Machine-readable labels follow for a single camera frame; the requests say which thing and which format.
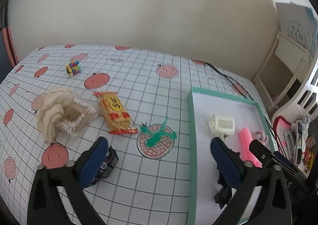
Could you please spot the cotton swabs bag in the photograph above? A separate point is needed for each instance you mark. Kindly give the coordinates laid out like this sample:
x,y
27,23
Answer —
x,y
76,117

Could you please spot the pink black wall strip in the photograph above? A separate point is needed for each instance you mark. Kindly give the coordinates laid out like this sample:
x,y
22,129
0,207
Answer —
x,y
9,46

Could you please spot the pink hair roller clip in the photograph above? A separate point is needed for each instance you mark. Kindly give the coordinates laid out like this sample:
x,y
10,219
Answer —
x,y
245,154

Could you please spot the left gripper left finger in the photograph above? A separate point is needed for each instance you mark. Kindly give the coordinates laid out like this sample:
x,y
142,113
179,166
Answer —
x,y
45,205

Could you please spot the small orange toy figures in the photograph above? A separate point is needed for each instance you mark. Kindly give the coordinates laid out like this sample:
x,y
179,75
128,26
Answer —
x,y
309,154

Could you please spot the pastel scrunchie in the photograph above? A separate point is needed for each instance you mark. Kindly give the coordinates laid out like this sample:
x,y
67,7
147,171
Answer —
x,y
261,137

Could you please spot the green plastic hair clip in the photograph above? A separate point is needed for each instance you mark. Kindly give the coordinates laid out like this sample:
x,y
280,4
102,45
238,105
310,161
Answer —
x,y
155,137

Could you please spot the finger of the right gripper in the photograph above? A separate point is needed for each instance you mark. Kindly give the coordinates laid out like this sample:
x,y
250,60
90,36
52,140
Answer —
x,y
283,159
263,154

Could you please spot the small white plastic box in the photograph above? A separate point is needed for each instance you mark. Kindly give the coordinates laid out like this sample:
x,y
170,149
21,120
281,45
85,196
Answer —
x,y
221,125

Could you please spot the white printed book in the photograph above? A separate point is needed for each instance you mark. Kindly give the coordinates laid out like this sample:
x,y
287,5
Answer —
x,y
299,23

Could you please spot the cream mesh bath sponge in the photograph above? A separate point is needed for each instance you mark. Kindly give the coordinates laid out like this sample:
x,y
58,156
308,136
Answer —
x,y
51,111

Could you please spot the teal rimmed white tray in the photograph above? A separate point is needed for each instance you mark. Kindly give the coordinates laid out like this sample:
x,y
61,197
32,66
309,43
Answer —
x,y
203,105

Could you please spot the red yellow snack packet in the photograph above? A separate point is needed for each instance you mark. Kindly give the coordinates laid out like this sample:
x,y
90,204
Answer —
x,y
115,114

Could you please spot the white cutout headboard shelf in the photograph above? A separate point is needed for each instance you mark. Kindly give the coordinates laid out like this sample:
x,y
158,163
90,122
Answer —
x,y
304,102

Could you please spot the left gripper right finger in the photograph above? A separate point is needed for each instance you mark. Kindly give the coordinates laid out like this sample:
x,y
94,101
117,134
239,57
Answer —
x,y
273,205

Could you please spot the white side shelf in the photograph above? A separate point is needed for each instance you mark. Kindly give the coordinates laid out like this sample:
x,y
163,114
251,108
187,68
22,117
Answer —
x,y
286,66

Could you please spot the pomegranate print grid bedsheet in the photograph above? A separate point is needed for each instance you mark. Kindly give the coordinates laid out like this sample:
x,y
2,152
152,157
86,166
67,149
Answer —
x,y
148,185

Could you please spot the black toy car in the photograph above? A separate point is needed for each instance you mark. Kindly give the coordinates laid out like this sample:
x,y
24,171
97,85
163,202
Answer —
x,y
107,165

